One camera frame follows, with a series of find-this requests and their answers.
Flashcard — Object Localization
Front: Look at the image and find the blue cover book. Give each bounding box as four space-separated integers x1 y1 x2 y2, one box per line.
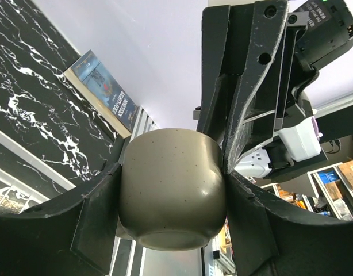
63 50 139 138

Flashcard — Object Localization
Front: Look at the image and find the beige mug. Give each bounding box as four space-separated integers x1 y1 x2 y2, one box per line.
118 128 227 251

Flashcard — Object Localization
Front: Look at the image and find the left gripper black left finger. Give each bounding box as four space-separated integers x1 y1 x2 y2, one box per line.
0 137 125 275

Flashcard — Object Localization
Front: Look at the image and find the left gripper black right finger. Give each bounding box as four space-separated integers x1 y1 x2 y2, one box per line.
224 171 353 275

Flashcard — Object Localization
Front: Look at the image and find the storage shelf with boxes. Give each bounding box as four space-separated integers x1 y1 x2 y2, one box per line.
256 155 353 221

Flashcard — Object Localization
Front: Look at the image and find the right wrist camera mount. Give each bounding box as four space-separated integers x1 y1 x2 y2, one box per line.
277 116 321 162

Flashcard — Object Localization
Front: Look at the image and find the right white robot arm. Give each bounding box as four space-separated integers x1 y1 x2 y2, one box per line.
193 1 353 182

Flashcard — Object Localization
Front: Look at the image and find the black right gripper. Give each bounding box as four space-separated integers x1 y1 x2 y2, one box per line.
197 1 353 178

